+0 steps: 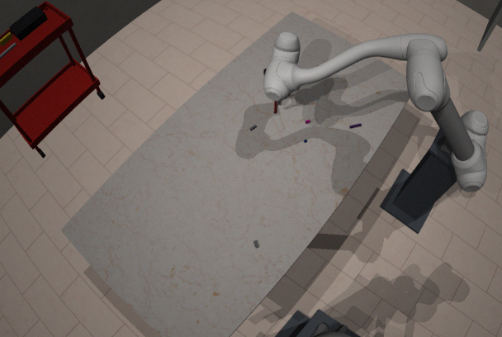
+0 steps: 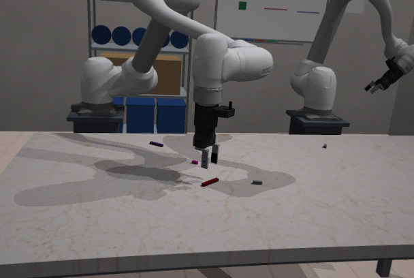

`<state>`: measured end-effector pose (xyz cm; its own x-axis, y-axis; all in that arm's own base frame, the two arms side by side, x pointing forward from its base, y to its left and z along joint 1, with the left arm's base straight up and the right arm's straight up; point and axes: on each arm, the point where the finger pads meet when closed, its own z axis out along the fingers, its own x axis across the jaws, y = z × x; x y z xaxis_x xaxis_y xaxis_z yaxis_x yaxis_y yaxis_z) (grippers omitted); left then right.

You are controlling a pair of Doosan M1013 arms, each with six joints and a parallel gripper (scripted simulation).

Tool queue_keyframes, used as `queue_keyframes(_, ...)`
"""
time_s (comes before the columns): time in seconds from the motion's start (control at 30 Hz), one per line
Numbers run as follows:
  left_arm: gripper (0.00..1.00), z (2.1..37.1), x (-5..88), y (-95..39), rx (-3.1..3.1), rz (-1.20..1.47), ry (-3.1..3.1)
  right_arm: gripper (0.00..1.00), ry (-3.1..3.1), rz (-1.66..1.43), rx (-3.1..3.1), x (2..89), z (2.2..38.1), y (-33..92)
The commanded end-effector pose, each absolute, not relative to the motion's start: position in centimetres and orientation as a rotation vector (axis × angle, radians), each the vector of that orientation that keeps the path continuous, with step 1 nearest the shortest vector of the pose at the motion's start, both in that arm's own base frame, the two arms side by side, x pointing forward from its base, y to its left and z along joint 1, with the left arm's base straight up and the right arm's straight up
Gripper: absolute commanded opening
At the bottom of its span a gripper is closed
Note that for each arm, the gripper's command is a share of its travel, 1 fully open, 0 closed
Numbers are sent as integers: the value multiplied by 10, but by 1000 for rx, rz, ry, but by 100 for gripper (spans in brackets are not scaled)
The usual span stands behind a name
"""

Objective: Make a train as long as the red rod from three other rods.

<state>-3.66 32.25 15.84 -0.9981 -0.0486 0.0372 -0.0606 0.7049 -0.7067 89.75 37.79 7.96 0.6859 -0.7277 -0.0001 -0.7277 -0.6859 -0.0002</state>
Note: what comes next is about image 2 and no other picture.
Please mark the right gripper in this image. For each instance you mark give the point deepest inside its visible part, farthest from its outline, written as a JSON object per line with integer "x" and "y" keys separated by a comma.
{"x": 207, "y": 111}

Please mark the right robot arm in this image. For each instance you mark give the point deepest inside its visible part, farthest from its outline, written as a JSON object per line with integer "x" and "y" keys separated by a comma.
{"x": 216, "y": 59}

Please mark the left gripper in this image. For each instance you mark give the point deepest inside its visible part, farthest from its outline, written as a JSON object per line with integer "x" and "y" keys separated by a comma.
{"x": 396, "y": 71}

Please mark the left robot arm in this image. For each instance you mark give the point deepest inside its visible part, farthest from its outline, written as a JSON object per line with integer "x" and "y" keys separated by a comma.
{"x": 317, "y": 85}

